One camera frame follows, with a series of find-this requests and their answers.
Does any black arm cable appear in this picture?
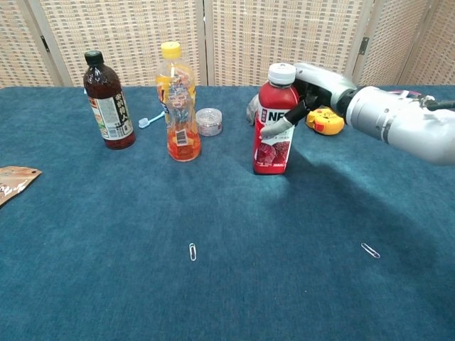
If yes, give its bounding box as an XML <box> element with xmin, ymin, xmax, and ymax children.
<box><xmin>418</xmin><ymin>94</ymin><xmax>455</xmax><ymax>111</ymax></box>

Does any grey roll of bags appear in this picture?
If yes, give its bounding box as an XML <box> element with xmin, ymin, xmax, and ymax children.
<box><xmin>245</xmin><ymin>94</ymin><xmax>263</xmax><ymax>127</ymax></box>

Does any blue tablecloth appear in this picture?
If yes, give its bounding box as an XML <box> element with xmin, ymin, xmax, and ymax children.
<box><xmin>0</xmin><ymin>84</ymin><xmax>455</xmax><ymax>341</ymax></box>

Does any dark tea bottle black cap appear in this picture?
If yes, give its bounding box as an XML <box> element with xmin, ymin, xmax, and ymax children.
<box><xmin>82</xmin><ymin>50</ymin><xmax>137</xmax><ymax>151</ymax></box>

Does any woven folding screen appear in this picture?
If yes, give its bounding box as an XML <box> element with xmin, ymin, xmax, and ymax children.
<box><xmin>0</xmin><ymin>0</ymin><xmax>455</xmax><ymax>89</ymax></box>

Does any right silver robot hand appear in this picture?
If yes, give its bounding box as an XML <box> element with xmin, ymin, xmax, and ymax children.
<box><xmin>260</xmin><ymin>62</ymin><xmax>358</xmax><ymax>138</ymax></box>

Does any yellow tape measure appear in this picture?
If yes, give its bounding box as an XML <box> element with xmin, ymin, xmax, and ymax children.
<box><xmin>305</xmin><ymin>107</ymin><xmax>346</xmax><ymax>136</ymax></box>

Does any yellow-capped orange tea bottle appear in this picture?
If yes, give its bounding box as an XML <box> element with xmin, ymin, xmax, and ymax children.
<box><xmin>154</xmin><ymin>41</ymin><xmax>203</xmax><ymax>163</ymax></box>

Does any brown spout pouch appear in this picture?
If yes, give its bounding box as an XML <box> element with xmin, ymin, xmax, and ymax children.
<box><xmin>0</xmin><ymin>166</ymin><xmax>43</xmax><ymax>208</ymax></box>

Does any light blue toothbrush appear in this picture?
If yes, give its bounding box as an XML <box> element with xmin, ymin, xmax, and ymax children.
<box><xmin>138</xmin><ymin>109</ymin><xmax>166</xmax><ymax>129</ymax></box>

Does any red NFC juice bottle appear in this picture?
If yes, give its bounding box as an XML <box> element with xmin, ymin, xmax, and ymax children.
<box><xmin>252</xmin><ymin>63</ymin><xmax>300</xmax><ymax>176</ymax></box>

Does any small clear plastic jar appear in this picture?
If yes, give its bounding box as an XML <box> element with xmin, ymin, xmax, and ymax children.
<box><xmin>195</xmin><ymin>108</ymin><xmax>223</xmax><ymax>137</ymax></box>

